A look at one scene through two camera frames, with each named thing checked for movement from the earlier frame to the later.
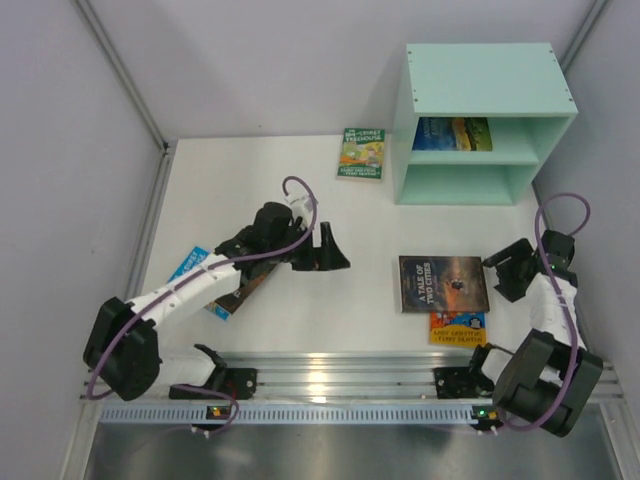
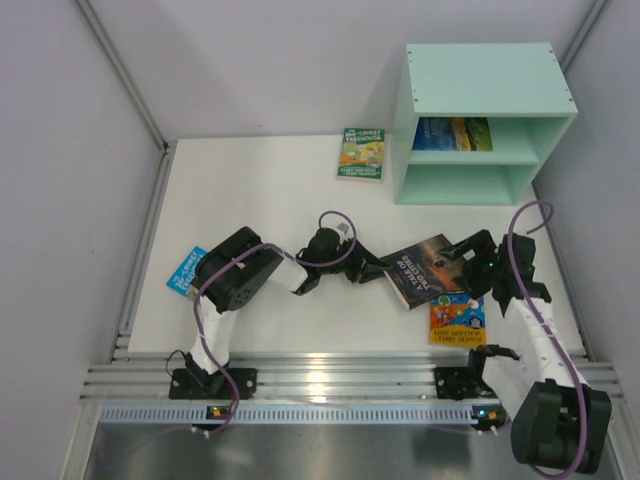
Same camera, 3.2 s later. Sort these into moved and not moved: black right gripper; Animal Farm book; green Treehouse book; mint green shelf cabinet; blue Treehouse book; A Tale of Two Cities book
Moved: A Tale of Two Cities book; black right gripper
Not moved: blue Treehouse book; green Treehouse book; mint green shelf cabinet; Animal Farm book
